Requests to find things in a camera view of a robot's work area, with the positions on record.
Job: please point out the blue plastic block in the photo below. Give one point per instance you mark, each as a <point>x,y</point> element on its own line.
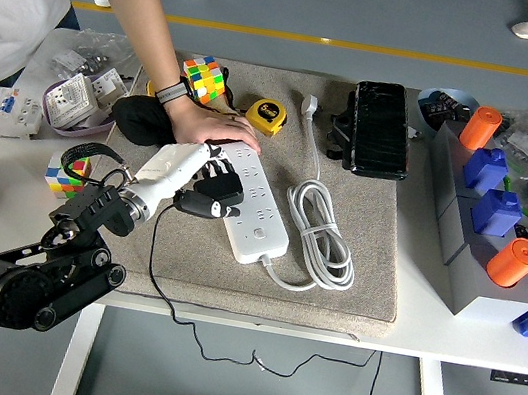
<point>496,216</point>
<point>485,171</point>

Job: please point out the large colourful puzzle cube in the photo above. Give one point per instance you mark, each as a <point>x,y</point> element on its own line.
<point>203,78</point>

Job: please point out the black table control panel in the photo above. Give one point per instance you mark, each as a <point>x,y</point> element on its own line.
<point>512,378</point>

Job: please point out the light blue bowl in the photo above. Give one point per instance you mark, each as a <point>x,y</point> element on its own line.
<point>458,94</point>

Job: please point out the black plug adapter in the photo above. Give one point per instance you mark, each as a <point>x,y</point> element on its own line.
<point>225,188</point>

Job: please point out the yellow tape measure black label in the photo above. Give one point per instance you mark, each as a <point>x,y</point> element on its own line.
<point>152,87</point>

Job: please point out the black cloth pouch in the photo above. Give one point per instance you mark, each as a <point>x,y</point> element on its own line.
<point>138,118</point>

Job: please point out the white circuit breaker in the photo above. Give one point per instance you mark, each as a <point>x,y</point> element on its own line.
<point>9,114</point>

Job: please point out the white wall socket panel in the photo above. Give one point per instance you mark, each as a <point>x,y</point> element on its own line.
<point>108,82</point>
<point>70,96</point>

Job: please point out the grey block base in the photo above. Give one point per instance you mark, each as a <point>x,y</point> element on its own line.
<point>480,299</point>

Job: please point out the white power strip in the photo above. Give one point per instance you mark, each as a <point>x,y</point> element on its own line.
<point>258,232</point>

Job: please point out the purple bowl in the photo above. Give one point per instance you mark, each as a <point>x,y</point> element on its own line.
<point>77,132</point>

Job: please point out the black small electronic parts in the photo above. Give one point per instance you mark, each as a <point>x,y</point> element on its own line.
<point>441,105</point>

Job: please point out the black glossy phone case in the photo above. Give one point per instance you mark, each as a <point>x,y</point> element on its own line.
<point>381,131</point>

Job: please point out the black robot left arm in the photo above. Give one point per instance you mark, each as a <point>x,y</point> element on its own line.
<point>26,284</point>

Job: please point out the grey black wristband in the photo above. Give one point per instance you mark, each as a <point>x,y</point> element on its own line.
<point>172,93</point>

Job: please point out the person's left forearm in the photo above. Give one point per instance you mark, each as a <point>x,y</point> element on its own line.
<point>141,20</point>

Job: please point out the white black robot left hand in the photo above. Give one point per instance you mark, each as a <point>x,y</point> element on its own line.
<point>170,166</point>

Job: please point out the grey-brown mat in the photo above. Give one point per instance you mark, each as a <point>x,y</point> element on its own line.
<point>209,280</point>

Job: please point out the small colourful puzzle cube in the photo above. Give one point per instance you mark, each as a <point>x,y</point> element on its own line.
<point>61,179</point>

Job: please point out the yellow tape measure 5m label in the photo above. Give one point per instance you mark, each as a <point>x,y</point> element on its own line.
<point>265,114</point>

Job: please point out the person's left hand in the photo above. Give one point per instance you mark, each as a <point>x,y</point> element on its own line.
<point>200,123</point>

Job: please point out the orange cylinder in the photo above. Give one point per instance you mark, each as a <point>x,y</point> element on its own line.
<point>480,130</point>
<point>511,264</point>

